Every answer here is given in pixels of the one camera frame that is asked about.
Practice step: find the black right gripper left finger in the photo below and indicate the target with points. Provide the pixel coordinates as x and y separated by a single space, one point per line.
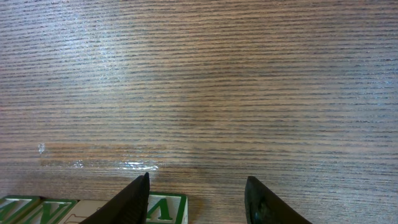
129 206

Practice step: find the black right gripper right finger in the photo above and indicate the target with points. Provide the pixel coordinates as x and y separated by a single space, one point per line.
263 206

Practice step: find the small white red-drawing block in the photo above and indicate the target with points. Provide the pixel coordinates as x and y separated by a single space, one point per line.
167 208

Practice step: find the lone yellow wooden block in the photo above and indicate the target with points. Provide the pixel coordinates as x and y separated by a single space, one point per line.
82 210

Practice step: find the white red-check wooden block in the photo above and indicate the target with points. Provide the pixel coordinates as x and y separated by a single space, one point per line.
49 211

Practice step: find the white red-striped wooden block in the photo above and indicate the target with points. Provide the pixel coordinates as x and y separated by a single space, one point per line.
15 207

